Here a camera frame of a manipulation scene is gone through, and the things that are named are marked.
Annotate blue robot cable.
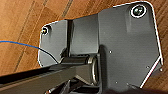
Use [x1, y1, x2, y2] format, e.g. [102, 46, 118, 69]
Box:
[0, 40, 62, 66]

